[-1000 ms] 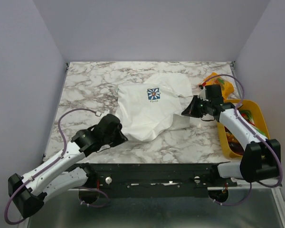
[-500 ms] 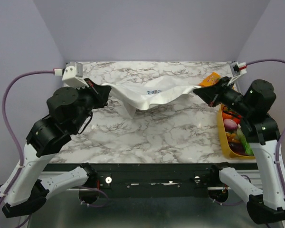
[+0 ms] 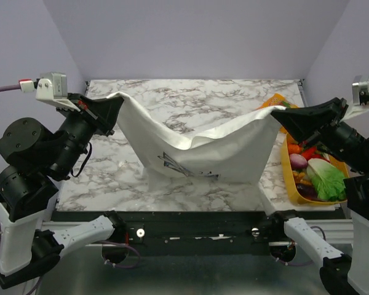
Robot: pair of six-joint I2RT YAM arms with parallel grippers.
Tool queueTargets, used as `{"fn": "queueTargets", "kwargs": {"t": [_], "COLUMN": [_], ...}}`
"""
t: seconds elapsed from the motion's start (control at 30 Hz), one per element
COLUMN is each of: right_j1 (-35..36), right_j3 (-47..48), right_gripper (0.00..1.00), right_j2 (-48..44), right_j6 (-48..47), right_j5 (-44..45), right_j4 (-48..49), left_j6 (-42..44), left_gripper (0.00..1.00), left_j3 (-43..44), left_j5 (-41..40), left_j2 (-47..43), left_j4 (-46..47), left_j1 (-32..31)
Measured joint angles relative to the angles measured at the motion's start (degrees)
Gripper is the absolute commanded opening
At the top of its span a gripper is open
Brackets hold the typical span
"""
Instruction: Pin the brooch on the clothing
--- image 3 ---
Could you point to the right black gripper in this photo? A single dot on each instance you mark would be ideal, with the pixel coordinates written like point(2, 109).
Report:
point(326, 123)

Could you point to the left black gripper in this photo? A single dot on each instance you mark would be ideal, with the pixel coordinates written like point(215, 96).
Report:
point(103, 113)

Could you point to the white t-shirt with flower print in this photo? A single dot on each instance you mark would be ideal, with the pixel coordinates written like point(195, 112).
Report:
point(234, 152)

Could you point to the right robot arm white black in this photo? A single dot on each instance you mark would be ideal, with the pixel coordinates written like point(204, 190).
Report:
point(340, 273)

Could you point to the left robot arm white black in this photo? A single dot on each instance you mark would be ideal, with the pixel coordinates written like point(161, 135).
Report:
point(27, 252)

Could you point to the toy carrot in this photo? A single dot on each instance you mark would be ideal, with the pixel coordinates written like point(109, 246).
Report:
point(293, 148)

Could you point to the toy red chili pepper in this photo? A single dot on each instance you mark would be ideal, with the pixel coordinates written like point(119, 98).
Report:
point(309, 152)

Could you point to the orange candy bag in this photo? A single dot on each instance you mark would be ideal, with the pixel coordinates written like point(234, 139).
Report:
point(277, 100)

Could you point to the toy red onion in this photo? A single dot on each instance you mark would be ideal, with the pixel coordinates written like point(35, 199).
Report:
point(298, 162)

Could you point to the toy french fries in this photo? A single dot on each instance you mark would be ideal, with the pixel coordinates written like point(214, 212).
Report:
point(301, 178)

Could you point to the yellow plastic basket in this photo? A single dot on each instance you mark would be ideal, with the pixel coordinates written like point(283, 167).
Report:
point(293, 195)

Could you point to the toy napa cabbage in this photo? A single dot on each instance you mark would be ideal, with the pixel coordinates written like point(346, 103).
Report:
point(327, 180)

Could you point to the toy purple eggplant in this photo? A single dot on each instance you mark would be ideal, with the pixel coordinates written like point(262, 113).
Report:
point(307, 192)

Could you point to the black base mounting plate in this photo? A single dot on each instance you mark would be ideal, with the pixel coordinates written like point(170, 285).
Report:
point(175, 233)

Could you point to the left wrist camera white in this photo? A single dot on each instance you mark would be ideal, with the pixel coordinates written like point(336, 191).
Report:
point(52, 90)

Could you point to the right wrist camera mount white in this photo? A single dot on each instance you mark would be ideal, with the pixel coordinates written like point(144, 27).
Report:
point(360, 97)

